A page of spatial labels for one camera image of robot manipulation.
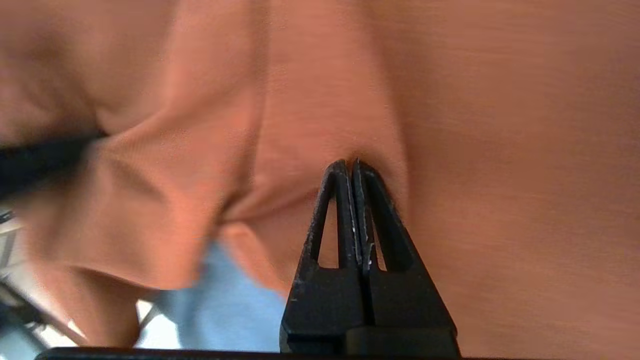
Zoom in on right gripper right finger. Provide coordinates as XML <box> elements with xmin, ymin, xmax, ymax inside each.
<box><xmin>352</xmin><ymin>158</ymin><xmax>461</xmax><ymax>357</ymax></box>

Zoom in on blue bed sheet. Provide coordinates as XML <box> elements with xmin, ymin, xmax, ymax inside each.
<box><xmin>160</xmin><ymin>239</ymin><xmax>287</xmax><ymax>352</ymax></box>

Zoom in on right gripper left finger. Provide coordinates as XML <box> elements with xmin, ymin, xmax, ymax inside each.
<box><xmin>280</xmin><ymin>159</ymin><xmax>368</xmax><ymax>356</ymax></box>

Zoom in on brown drawstring shorts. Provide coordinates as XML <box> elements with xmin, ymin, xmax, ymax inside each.
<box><xmin>0</xmin><ymin>0</ymin><xmax>640</xmax><ymax>360</ymax></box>

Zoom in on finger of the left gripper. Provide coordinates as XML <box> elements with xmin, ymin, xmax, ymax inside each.
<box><xmin>0</xmin><ymin>131</ymin><xmax>109</xmax><ymax>198</ymax></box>

